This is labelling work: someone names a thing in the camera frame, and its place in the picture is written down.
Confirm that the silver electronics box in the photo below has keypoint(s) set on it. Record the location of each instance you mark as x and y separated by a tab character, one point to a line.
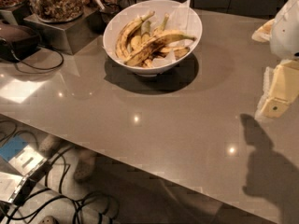
26	161

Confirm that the shoe under table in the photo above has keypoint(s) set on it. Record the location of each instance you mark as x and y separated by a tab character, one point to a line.
49	145
85	166

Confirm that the dark cup with tongs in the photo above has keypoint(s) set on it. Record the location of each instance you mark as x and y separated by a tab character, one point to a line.
109	11

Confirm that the dark brown appliance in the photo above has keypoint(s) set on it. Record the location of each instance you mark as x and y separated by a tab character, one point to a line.
17	41

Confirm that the left shoe under table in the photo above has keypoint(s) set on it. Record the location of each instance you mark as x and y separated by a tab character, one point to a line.
49	145

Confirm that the steel box stand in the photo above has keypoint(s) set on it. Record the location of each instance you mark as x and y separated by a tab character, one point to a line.
69	37

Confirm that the left curved yellow banana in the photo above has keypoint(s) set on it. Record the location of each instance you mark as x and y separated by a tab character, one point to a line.
133	25

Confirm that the small banana green stem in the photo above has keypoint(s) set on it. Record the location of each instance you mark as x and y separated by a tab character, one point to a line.
161	26

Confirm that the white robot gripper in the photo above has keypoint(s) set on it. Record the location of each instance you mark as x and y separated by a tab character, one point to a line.
286	32

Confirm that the right lower banana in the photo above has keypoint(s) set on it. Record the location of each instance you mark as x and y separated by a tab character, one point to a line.
179	51

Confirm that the glass jar of nuts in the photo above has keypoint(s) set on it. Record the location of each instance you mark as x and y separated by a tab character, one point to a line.
55	11

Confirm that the white ceramic bowl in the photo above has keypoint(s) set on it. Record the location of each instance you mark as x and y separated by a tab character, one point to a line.
115	28

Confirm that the right shoe under table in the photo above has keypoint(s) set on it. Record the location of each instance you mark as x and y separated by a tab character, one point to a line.
85	166

